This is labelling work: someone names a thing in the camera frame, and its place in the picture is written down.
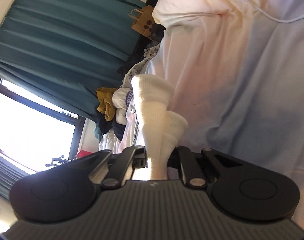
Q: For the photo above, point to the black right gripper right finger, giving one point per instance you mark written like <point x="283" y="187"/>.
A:
<point x="241" y="190"/>

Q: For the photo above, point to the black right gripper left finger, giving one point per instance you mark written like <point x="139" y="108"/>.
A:
<point x="69" y="190"/>

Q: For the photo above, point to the white knit trousers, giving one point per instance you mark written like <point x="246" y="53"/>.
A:
<point x="161" y="129"/>

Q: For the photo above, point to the red bag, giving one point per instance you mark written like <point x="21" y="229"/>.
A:
<point x="82" y="154"/>

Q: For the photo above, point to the white puffy jacket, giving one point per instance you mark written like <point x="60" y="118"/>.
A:
<point x="109" y="141"/>

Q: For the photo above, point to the black garment pile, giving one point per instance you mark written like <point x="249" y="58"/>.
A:
<point x="109" y="127"/>

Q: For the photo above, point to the mustard yellow garment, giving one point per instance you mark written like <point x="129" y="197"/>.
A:
<point x="106" y="107"/>

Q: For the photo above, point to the pink and blue duvet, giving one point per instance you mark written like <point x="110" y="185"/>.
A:
<point x="239" y="83"/>

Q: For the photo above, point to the white printed garment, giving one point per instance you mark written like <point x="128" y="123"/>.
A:
<point x="122" y="97"/>

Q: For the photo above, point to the dark green curtain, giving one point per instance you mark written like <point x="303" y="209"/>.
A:
<point x="63" y="50"/>

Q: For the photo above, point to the brown paper bag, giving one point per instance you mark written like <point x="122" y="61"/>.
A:
<point x="143" y="20"/>

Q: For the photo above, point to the cream pillow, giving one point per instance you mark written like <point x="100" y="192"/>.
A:
<point x="173" y="12"/>

